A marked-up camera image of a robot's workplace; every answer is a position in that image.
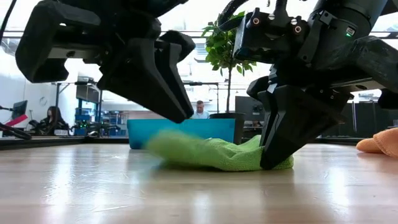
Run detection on green microfiber towel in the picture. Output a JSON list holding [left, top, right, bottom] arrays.
[[145, 128, 295, 172]]

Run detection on orange microfiber towel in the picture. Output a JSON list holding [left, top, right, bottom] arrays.
[[355, 127, 398, 158]]

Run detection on person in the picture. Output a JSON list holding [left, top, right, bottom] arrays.
[[191, 100, 211, 120], [36, 105, 71, 136]]

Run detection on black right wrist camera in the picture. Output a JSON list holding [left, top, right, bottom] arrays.
[[232, 7, 310, 64]]

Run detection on black aluminium table frame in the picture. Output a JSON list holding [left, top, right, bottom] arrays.
[[0, 136, 364, 151]]

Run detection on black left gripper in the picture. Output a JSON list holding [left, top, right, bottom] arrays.
[[15, 1, 196, 83]]

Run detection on thin black cable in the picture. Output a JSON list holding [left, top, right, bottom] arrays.
[[0, 0, 17, 35]]

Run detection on green potted plant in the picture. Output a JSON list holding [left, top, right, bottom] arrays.
[[200, 11, 259, 146]]

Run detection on black computer monitor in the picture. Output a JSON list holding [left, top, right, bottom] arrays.
[[234, 95, 265, 123]]

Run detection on black gantry frame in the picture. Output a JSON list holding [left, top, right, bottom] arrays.
[[183, 81, 220, 114]]

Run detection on black partition panels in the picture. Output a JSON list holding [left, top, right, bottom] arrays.
[[323, 101, 398, 140]]

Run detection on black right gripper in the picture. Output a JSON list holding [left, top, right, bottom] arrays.
[[268, 35, 398, 116]]

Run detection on small black monitor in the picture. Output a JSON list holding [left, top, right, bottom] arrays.
[[11, 100, 29, 121]]

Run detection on blue storage shelf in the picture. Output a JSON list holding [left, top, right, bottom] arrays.
[[74, 107, 128, 138]]

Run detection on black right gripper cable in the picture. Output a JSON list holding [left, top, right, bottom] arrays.
[[217, 0, 249, 27]]

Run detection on teal plastic bin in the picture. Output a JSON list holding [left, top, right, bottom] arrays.
[[126, 118, 237, 151]]

